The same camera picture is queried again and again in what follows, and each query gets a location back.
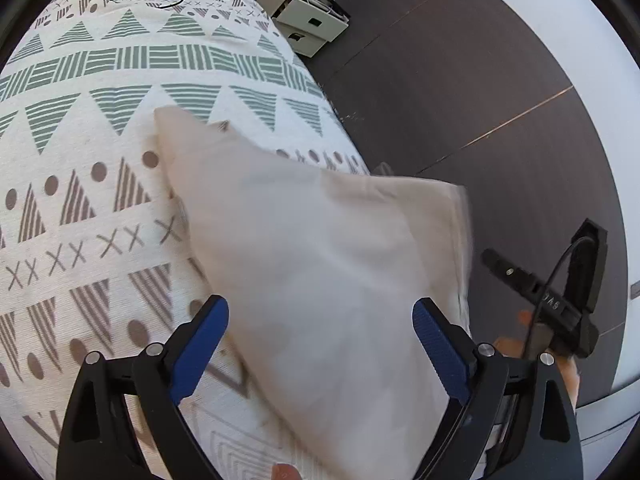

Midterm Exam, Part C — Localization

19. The beige jacket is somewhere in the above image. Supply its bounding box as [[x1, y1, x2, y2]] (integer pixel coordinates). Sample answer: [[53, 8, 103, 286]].
[[154, 106, 472, 479]]

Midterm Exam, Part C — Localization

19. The person right hand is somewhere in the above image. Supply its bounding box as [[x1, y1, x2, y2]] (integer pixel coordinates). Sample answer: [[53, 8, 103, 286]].
[[491, 309, 582, 409]]

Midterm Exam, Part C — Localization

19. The person left hand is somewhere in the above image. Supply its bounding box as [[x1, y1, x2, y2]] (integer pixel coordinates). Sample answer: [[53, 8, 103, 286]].
[[271, 464, 302, 480]]

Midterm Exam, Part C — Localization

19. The patterned white bed blanket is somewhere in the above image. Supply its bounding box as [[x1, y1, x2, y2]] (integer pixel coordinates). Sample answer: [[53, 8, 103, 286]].
[[1, 0, 367, 479]]

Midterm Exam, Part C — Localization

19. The white bedside nightstand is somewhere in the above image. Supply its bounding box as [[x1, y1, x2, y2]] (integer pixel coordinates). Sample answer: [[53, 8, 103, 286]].
[[257, 0, 350, 58]]

